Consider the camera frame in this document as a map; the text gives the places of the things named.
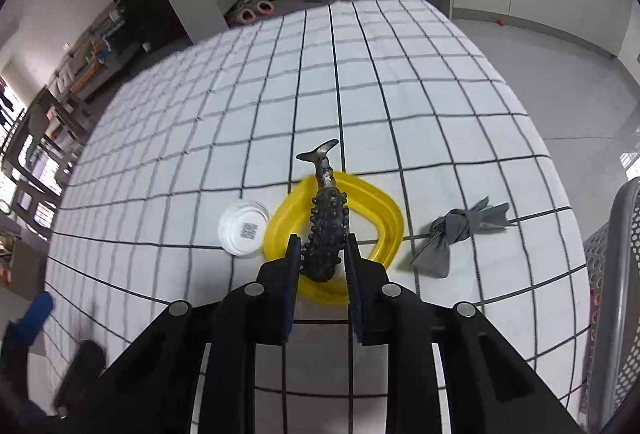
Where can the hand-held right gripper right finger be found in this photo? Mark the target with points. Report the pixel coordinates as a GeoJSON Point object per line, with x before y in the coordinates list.
{"type": "Point", "coordinates": [352, 284]}

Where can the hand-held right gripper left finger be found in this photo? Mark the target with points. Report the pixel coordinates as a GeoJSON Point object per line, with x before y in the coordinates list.
{"type": "Point", "coordinates": [292, 274]}

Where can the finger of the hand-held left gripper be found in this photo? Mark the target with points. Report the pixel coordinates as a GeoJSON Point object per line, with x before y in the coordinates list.
{"type": "Point", "coordinates": [35, 314]}
{"type": "Point", "coordinates": [80, 374]}

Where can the dark spiky toy fish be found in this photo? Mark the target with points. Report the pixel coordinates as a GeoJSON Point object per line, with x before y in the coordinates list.
{"type": "Point", "coordinates": [325, 234]}

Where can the grey perforated plastic basket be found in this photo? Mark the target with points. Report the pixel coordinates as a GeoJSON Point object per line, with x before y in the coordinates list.
{"type": "Point", "coordinates": [607, 264]}

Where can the white round lid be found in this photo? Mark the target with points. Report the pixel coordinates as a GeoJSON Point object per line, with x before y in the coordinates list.
{"type": "Point", "coordinates": [235, 224]}

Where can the knotted grey cloth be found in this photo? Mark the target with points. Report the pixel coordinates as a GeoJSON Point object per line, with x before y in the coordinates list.
{"type": "Point", "coordinates": [440, 249]}

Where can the cluttered storage shelf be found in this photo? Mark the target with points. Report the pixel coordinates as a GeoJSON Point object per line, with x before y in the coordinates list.
{"type": "Point", "coordinates": [90, 63]}

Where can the pink slipper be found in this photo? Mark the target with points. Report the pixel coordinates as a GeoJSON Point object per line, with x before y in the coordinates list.
{"type": "Point", "coordinates": [263, 8]}
{"type": "Point", "coordinates": [245, 16]}

